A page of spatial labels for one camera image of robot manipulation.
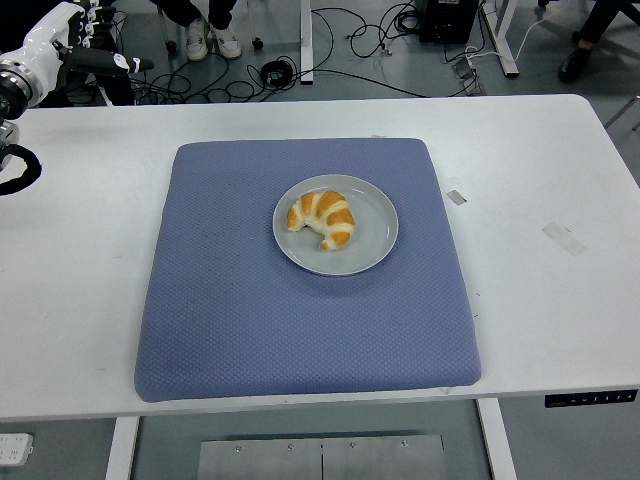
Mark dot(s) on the person's leg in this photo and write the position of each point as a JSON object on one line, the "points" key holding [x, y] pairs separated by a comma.
{"points": [[196, 40], [227, 42], [575, 62]]}

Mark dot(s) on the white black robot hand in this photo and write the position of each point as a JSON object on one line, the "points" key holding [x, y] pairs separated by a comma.
{"points": [[47, 40]]}

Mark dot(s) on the large grey tape piece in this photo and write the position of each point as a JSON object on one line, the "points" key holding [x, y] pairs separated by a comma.
{"points": [[565, 239]]}

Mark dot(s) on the black equipment box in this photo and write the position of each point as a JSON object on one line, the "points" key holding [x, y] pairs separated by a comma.
{"points": [[447, 22]]}

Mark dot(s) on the black table control panel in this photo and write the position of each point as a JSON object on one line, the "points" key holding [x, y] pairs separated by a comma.
{"points": [[590, 399]]}

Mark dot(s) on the white table leg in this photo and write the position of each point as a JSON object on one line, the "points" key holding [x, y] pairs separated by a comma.
{"points": [[497, 445], [121, 450]]}

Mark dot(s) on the small grey tape piece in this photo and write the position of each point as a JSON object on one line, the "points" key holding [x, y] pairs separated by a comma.
{"points": [[456, 197]]}

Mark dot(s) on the blue quilted mat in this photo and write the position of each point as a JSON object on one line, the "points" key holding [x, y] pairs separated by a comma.
{"points": [[250, 310]]}

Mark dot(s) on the golden croissant bread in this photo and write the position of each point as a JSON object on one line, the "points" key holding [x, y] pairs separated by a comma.
{"points": [[330, 215]]}

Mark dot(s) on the white power strip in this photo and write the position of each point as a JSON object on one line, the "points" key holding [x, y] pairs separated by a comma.
{"points": [[15, 447]]}

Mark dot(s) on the white desk leg post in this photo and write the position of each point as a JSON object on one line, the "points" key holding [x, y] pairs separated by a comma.
{"points": [[306, 40]]}

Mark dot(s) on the black chair caster wheel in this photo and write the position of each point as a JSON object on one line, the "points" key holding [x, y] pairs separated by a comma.
{"points": [[258, 44]]}

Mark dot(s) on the round grey plate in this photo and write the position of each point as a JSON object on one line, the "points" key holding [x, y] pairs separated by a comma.
{"points": [[375, 235]]}

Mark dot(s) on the white desk frame foot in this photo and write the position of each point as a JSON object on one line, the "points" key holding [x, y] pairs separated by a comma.
{"points": [[505, 45]]}

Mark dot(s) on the grey metal plate with screws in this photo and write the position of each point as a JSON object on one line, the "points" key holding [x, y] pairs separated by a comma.
{"points": [[320, 460]]}

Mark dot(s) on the grey foot pedals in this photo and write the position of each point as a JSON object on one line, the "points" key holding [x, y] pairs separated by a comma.
{"points": [[469, 75]]}

